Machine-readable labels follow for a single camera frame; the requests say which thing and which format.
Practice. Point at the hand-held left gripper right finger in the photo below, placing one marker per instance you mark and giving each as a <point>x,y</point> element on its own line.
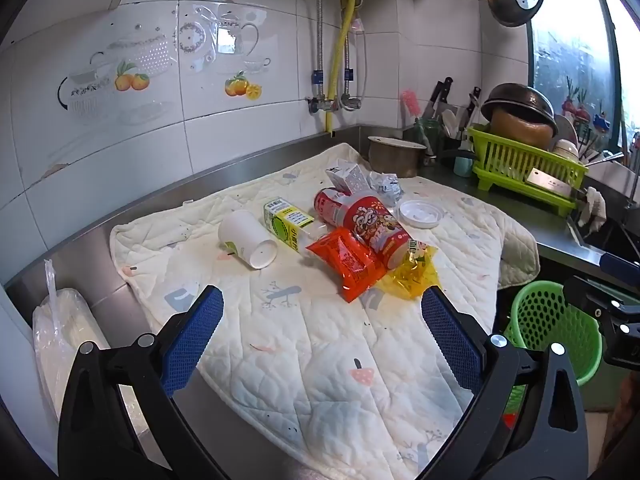
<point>450,340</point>

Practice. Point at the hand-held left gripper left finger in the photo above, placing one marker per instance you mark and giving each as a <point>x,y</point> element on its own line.
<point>192,342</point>

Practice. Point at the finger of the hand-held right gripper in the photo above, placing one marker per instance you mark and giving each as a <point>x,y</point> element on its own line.
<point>582,295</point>
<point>620,266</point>

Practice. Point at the green plastic basket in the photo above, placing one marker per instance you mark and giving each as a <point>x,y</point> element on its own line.
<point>540,320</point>

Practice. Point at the yellow plastic wrapper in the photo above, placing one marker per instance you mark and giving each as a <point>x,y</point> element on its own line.
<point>410,277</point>

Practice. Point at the white paper cup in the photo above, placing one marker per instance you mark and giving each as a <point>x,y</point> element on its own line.
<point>245,237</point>

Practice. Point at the red snack packet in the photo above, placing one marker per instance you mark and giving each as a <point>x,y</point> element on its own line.
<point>347,262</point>

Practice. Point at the white plastic lid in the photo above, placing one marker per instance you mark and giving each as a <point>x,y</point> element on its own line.
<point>420,212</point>

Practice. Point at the red cartoon-print noodle cup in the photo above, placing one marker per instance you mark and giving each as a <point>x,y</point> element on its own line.
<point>375,225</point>

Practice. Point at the green yellow drink carton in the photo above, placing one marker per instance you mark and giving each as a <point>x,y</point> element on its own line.
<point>290,222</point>

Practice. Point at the blue paper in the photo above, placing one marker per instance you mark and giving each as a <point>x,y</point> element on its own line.
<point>386,185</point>

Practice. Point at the white blue milk carton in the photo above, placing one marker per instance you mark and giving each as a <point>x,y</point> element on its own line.
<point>350,177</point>

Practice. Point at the steel sink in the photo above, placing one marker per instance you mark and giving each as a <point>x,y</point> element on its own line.
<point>615,240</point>

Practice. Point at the white rag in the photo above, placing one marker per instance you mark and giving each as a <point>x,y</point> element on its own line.
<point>595,205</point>

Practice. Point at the printed quilted mat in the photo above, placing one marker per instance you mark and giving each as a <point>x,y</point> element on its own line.
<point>300,360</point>

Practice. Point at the steel cleaver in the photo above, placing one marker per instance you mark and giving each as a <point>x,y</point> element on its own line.
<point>550,182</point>

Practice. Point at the white bowl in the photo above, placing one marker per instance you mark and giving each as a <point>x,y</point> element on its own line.
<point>566,150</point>

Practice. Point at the white plastic bag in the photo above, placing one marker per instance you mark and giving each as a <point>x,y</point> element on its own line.
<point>60,330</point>

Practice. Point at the green dish rack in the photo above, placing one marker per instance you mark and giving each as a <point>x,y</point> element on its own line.
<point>505,160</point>

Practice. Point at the brown bowl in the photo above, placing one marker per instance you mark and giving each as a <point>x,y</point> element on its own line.
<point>520,127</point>

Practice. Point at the teal cup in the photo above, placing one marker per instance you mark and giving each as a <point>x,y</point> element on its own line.
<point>464,166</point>

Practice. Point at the metal pot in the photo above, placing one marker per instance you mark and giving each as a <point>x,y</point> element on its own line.
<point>395,160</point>

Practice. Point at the dark metal wok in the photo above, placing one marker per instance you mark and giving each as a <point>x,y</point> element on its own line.
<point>520,97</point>

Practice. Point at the green glass jar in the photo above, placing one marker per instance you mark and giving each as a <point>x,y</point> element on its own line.
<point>427,132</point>

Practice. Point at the white spatula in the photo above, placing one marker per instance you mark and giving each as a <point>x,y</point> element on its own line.
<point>449,120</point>

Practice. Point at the window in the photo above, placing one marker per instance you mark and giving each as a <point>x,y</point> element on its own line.
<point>565,50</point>

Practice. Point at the pink brush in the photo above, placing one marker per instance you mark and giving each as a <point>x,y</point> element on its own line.
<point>410,102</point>

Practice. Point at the flexible metal pipe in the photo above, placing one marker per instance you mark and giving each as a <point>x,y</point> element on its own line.
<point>320,25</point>
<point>351,75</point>

